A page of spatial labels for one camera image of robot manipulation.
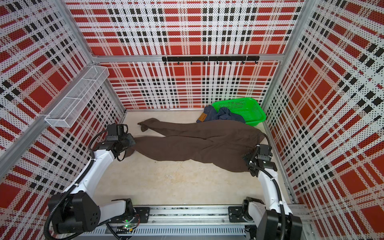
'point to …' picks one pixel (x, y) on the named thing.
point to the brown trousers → (219, 145)
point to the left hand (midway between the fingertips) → (132, 140)
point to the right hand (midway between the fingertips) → (247, 160)
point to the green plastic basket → (252, 111)
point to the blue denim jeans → (210, 113)
